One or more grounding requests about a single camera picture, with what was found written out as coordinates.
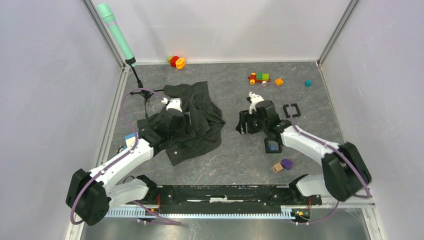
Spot red yellow toy car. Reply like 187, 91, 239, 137
247, 72, 271, 86

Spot yellow toy brick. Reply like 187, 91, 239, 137
274, 78, 284, 87

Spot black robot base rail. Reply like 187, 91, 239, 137
139, 184, 322, 214

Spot teal toy cube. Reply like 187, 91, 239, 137
304, 79, 312, 87

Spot white blue toy brick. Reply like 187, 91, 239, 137
124, 133, 138, 148

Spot black microphone tripod stand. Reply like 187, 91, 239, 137
128, 62, 164, 118

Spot wooden letter cube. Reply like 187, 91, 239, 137
272, 163, 284, 173

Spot purple toy brick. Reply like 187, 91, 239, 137
280, 158, 294, 170

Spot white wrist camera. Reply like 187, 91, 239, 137
248, 91, 264, 115
166, 98, 183, 113

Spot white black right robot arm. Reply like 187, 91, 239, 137
236, 97, 372, 204

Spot red orange green toy blocks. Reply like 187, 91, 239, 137
167, 55, 186, 70

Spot green foam microphone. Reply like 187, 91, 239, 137
96, 3, 137, 67

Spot black square frame far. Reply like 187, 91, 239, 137
283, 103, 301, 118

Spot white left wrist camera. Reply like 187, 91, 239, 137
166, 98, 183, 113

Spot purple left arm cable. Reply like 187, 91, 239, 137
70, 88, 168, 226

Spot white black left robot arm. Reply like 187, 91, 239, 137
65, 109, 190, 226

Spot blue owl toy figure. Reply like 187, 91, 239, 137
116, 145, 127, 153

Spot dark grey pinstriped shirt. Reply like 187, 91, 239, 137
137, 81, 226, 166

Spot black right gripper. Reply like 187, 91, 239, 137
235, 109, 268, 135

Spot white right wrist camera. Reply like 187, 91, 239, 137
248, 91, 264, 115

